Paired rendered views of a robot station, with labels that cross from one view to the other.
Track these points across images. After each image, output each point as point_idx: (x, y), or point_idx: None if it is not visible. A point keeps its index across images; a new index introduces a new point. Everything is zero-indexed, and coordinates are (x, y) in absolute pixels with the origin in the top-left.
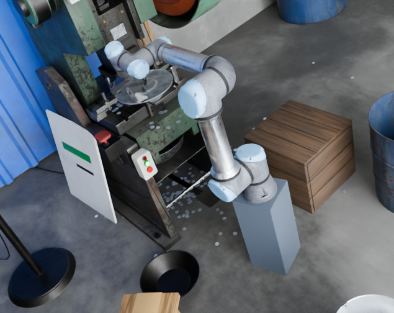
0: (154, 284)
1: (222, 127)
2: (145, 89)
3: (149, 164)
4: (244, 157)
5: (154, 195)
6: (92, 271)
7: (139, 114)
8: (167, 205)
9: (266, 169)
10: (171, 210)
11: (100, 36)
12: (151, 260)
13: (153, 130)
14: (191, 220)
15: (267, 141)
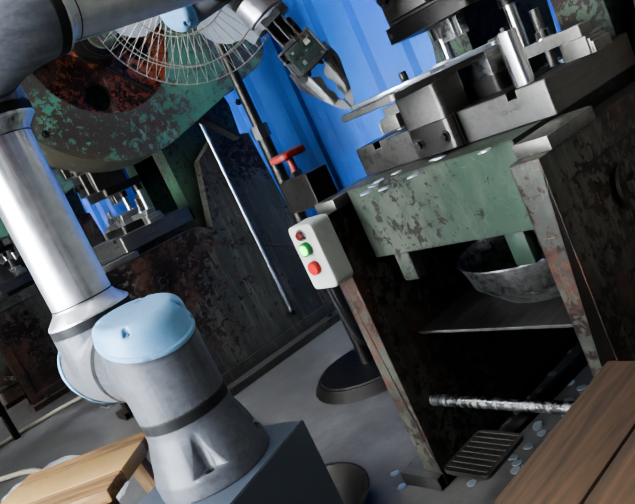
0: None
1: None
2: (289, 69)
3: (306, 254)
4: (103, 317)
5: (369, 341)
6: (372, 412)
7: (404, 143)
8: (442, 395)
9: (136, 400)
10: (532, 436)
11: None
12: (349, 462)
13: (386, 190)
14: (500, 484)
15: (584, 422)
